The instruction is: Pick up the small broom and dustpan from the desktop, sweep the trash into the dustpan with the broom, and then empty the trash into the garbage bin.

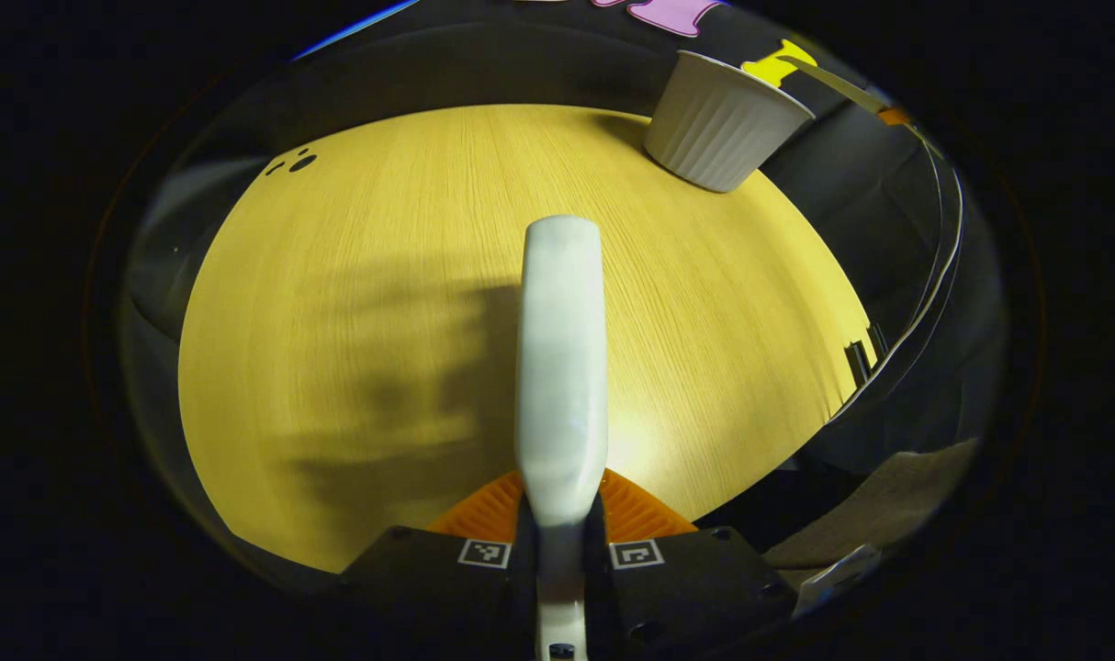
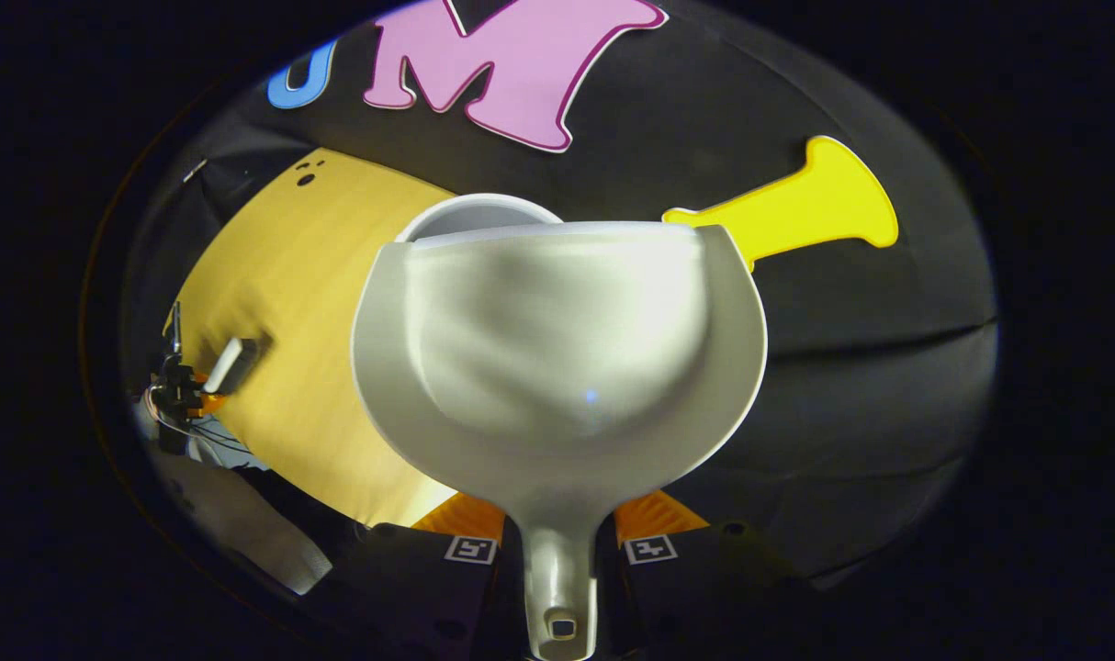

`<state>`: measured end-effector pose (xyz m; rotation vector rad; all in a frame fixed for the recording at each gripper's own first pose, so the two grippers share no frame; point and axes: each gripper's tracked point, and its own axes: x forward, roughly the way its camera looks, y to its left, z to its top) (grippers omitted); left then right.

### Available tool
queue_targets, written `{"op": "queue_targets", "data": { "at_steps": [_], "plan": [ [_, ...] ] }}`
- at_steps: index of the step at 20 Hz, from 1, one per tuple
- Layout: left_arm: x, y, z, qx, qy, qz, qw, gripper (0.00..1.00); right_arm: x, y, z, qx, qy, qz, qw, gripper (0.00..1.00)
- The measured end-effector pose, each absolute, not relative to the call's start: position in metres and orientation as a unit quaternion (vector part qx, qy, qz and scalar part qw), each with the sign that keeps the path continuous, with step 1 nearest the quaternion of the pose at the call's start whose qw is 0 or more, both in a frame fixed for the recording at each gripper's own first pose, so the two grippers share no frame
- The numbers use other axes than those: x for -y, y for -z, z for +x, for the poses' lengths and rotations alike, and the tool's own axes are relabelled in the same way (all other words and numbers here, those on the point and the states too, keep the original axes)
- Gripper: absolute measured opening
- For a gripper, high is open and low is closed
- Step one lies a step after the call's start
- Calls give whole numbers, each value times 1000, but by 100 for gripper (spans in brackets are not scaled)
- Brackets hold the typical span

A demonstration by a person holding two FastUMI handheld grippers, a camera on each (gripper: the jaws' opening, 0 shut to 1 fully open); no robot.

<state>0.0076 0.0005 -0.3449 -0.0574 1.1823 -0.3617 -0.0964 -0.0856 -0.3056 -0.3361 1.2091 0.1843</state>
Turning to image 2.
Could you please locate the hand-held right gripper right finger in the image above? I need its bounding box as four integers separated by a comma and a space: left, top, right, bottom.
599, 489, 797, 661

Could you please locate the white dustpan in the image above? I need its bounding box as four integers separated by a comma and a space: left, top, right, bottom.
351, 220, 768, 661

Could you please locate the small white broom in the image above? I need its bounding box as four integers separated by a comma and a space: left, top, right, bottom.
202, 337, 263, 398

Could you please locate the white ribbed garbage bin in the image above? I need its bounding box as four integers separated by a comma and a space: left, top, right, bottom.
397, 193, 565, 244

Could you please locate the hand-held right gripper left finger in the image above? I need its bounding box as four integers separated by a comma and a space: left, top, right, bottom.
332, 491, 526, 661

